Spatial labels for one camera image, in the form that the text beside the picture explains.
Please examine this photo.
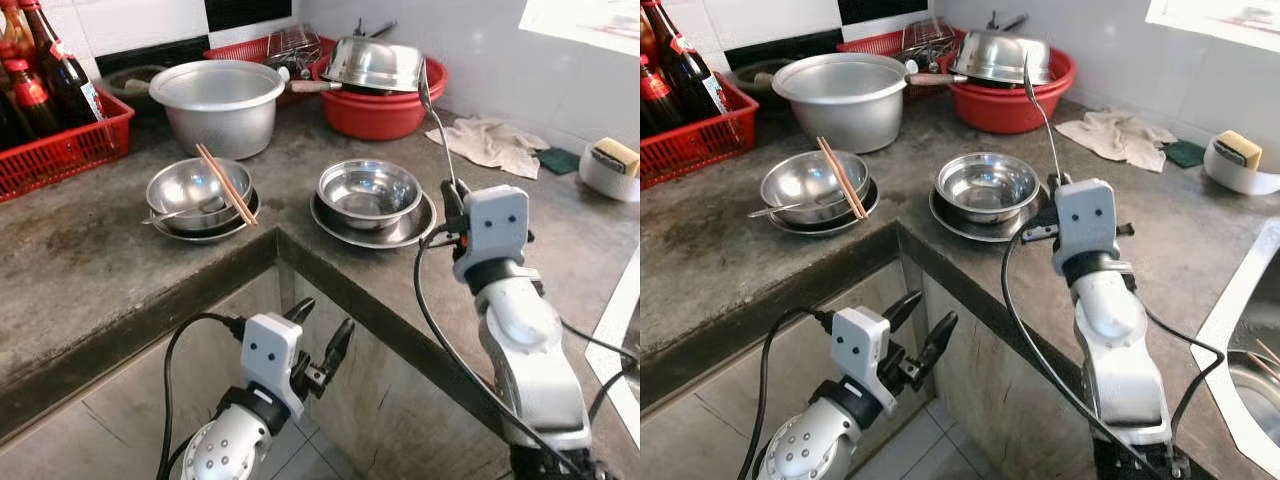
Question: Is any green scouring pad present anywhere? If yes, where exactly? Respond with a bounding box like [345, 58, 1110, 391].
[537, 146, 582, 177]
[1162, 139, 1209, 170]

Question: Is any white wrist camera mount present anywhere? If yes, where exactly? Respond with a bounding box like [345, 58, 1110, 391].
[830, 306, 895, 414]
[1051, 178, 1122, 277]
[240, 312, 305, 421]
[452, 184, 532, 284]

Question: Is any red capped sauce bottle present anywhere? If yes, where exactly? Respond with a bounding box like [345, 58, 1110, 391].
[0, 57, 53, 143]
[640, 53, 683, 136]

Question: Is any beige cloth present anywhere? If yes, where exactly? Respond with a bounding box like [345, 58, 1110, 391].
[1054, 107, 1180, 174]
[424, 114, 550, 182]

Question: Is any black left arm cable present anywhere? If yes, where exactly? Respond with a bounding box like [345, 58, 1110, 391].
[156, 312, 248, 480]
[736, 306, 837, 480]

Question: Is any wire strainer with wooden handle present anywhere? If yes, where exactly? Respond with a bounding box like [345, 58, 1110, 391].
[900, 16, 971, 89]
[264, 24, 347, 97]

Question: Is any short steel spoon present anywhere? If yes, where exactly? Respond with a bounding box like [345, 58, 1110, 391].
[747, 198, 833, 219]
[142, 198, 229, 227]

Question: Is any red basket holding utensils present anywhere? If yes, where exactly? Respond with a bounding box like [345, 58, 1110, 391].
[838, 27, 963, 93]
[204, 34, 337, 103]

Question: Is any large inverted steel bowl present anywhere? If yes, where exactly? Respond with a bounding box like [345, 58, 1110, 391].
[321, 36, 427, 95]
[949, 29, 1054, 87]

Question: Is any white bowl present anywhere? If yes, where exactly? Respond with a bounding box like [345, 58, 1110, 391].
[1202, 135, 1280, 197]
[577, 140, 641, 204]

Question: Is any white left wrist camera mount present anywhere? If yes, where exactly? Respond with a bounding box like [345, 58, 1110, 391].
[830, 306, 895, 414]
[240, 312, 305, 421]

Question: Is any dark bottle with white label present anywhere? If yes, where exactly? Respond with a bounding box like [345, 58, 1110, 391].
[20, 0, 107, 128]
[648, 0, 732, 119]

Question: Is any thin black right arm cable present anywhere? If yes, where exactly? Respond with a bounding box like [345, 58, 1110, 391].
[1140, 305, 1227, 456]
[558, 318, 641, 426]

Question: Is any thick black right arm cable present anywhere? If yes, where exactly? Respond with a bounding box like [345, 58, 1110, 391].
[412, 226, 566, 480]
[999, 228, 1161, 480]

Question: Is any long steel spoon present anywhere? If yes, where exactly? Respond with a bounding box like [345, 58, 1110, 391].
[1020, 52, 1065, 186]
[415, 58, 463, 196]

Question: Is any aluminium cooking pot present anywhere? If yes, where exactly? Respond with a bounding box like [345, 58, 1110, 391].
[148, 59, 287, 162]
[771, 52, 912, 155]

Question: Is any wooden chopstick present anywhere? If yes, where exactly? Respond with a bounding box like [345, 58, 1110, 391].
[202, 144, 260, 223]
[194, 143, 253, 227]
[823, 136, 870, 217]
[816, 137, 863, 220]

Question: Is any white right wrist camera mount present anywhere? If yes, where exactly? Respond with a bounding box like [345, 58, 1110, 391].
[1051, 178, 1122, 277]
[452, 184, 532, 284]

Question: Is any black pan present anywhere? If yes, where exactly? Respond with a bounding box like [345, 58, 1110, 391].
[724, 56, 793, 97]
[100, 64, 173, 103]

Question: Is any red plastic basin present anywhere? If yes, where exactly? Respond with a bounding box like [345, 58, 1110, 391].
[944, 45, 1079, 135]
[312, 54, 450, 142]

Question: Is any red basket holding bottles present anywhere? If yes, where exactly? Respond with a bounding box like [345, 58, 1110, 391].
[640, 75, 761, 191]
[0, 88, 137, 204]

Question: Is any yellow sponge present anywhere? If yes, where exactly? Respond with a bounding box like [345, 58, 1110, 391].
[1214, 129, 1264, 170]
[591, 136, 641, 179]

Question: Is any white window frame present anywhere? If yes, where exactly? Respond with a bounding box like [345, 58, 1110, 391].
[1144, 0, 1280, 54]
[517, 0, 641, 57]

